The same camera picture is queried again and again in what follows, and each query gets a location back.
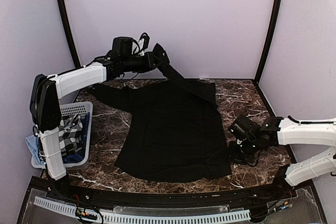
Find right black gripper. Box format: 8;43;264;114
226;136;260;165

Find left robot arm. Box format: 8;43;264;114
30;33;157;180

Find white slotted cable duct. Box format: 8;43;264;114
34;196;251;223

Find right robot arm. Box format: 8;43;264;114
228;114;335;200

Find grey plastic laundry basket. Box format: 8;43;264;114
30;101;94;170

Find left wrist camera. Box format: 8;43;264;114
136;33;150;56

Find black front rail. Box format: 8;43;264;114
31;175;313;210

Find dark blue shirt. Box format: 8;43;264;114
62;113;89;164

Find right black frame post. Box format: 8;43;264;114
254;0;281;86

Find black long sleeve shirt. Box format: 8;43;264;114
88;42;233;183

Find black white plaid shirt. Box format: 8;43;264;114
58;113;83;157

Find light blue shirt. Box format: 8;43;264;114
25;135;45;165

